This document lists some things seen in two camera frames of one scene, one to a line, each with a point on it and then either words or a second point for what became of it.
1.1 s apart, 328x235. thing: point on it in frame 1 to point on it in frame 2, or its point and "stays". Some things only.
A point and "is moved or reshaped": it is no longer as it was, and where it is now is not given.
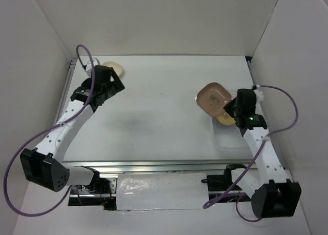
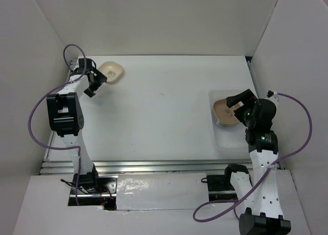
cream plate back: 117,67 stays
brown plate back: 212,97 is moved or reshaped
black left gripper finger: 118,85 to 100,77
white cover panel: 162,191 stays
